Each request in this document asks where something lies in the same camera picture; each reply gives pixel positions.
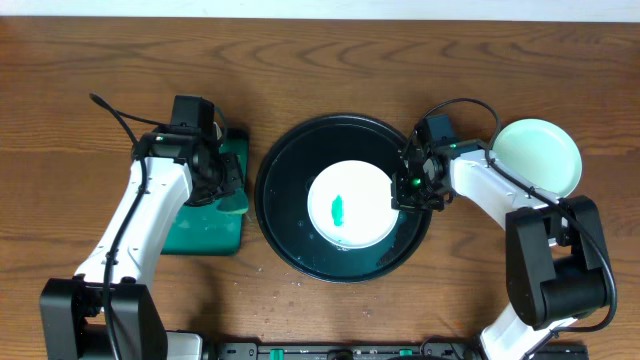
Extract light green plate front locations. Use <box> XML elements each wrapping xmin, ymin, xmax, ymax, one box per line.
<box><xmin>493</xmin><ymin>118</ymin><xmax>583</xmax><ymax>197</ymax></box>

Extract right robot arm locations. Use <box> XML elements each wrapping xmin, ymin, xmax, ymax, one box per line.
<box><xmin>391</xmin><ymin>114</ymin><xmax>617</xmax><ymax>359</ymax></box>

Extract white plate green stain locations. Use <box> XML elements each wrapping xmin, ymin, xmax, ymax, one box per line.
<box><xmin>306</xmin><ymin>160</ymin><xmax>399</xmax><ymax>249</ymax></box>

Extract green yellow sponge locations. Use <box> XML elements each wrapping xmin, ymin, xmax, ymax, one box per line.
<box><xmin>216</xmin><ymin>189</ymin><xmax>249</xmax><ymax>215</ymax></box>

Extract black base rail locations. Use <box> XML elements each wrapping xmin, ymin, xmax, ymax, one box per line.
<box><xmin>214</xmin><ymin>340</ymin><xmax>590</xmax><ymax>360</ymax></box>

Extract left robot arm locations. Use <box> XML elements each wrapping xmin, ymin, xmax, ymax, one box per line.
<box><xmin>39</xmin><ymin>95</ymin><xmax>248</xmax><ymax>359</ymax></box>

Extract black rectangular tray green water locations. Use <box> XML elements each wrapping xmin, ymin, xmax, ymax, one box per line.
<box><xmin>161</xmin><ymin>128</ymin><xmax>249</xmax><ymax>256</ymax></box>

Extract black round tray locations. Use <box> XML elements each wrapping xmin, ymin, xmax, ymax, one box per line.
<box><xmin>255</xmin><ymin>113</ymin><xmax>431</xmax><ymax>283</ymax></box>

